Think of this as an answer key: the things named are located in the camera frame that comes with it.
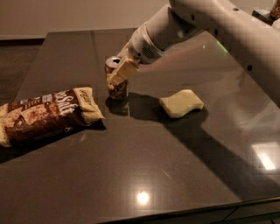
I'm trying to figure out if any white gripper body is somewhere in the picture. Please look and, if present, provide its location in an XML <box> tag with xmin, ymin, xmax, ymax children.
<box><xmin>129</xmin><ymin>23</ymin><xmax>164</xmax><ymax>64</ymax></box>

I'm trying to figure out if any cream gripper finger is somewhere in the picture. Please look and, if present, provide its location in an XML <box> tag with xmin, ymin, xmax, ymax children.
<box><xmin>117</xmin><ymin>44</ymin><xmax>130</xmax><ymax>60</ymax></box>
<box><xmin>108</xmin><ymin>58</ymin><xmax>139</xmax><ymax>86</ymax></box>

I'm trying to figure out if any orange soda can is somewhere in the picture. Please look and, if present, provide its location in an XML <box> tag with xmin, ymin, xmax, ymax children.
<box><xmin>104</xmin><ymin>55</ymin><xmax>129</xmax><ymax>101</ymax></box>

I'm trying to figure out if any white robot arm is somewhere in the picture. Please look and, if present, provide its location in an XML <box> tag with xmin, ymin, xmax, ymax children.
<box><xmin>107</xmin><ymin>0</ymin><xmax>280</xmax><ymax>106</ymax></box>

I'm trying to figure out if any brown chip bag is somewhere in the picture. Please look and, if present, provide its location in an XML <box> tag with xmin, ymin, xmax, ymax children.
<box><xmin>0</xmin><ymin>87</ymin><xmax>104</xmax><ymax>147</ymax></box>

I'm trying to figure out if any yellow sponge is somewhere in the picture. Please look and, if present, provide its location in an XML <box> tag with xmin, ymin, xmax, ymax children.
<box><xmin>159</xmin><ymin>89</ymin><xmax>204</xmax><ymax>118</ymax></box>

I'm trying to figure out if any dark box in background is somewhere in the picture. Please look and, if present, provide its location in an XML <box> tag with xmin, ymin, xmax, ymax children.
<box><xmin>252</xmin><ymin>10</ymin><xmax>274</xmax><ymax>25</ymax></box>

